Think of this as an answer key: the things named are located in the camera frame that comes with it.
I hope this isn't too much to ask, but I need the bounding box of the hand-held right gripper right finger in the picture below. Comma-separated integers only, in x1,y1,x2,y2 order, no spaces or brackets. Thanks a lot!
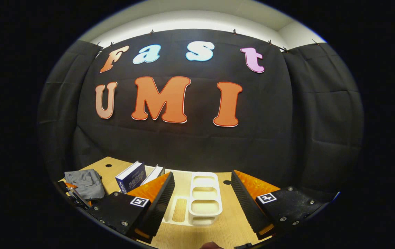
231,169,324,240

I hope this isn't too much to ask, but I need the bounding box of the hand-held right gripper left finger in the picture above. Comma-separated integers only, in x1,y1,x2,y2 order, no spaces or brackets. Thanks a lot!
87,172,176,244

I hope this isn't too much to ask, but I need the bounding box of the grey schoolbag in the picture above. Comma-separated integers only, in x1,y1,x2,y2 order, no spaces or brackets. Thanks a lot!
64,169,105,201

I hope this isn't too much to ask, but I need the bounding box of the grey book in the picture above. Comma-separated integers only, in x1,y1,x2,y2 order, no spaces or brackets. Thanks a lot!
140,165,166,185

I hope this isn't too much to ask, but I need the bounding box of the blue book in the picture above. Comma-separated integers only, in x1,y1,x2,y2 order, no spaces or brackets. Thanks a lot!
115,161,147,193

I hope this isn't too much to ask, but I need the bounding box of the white plastic bookshelf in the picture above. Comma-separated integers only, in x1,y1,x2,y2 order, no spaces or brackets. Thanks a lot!
163,172,223,226

